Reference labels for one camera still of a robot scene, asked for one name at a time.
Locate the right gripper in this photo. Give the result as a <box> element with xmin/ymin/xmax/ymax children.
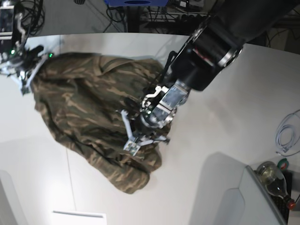
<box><xmin>7</xmin><ymin>45</ymin><xmax>44</xmax><ymax>77</ymax></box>

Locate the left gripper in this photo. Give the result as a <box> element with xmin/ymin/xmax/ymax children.
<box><xmin>138</xmin><ymin>81</ymin><xmax>190</xmax><ymax>135</ymax></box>

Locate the camouflage t-shirt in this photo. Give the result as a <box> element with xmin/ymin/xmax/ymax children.
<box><xmin>31</xmin><ymin>52</ymin><xmax>163</xmax><ymax>194</ymax></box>

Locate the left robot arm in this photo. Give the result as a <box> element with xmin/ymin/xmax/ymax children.
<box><xmin>135</xmin><ymin>0</ymin><xmax>299</xmax><ymax>137</ymax></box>

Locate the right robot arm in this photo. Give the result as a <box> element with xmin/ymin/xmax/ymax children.
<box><xmin>0</xmin><ymin>0</ymin><xmax>45</xmax><ymax>77</ymax></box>

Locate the blue bin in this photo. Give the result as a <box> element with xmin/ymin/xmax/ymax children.
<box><xmin>104</xmin><ymin>0</ymin><xmax>169</xmax><ymax>7</ymax></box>

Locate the clear plastic bottle red cap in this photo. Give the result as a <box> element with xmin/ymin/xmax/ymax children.
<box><xmin>255</xmin><ymin>161</ymin><xmax>296</xmax><ymax>210</ymax></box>

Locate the green tape roll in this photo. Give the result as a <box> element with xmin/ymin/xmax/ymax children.
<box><xmin>277</xmin><ymin>158</ymin><xmax>289</xmax><ymax>171</ymax></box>

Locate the black mesh tray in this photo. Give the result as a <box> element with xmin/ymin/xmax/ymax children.
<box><xmin>269</xmin><ymin>171</ymin><xmax>293</xmax><ymax>223</ymax></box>

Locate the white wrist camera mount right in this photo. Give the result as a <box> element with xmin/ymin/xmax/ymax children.
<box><xmin>20</xmin><ymin>54</ymin><xmax>49</xmax><ymax>95</ymax></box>

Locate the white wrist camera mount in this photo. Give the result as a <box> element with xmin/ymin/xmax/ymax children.
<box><xmin>20</xmin><ymin>54</ymin><xmax>49</xmax><ymax>95</ymax></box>
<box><xmin>121</xmin><ymin>110</ymin><xmax>170</xmax><ymax>156</ymax></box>

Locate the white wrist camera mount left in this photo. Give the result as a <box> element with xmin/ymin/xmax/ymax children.
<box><xmin>121</xmin><ymin>110</ymin><xmax>170</xmax><ymax>156</ymax></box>

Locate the coiled white cable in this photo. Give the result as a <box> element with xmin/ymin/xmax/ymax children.
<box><xmin>274</xmin><ymin>111</ymin><xmax>300</xmax><ymax>157</ymax></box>

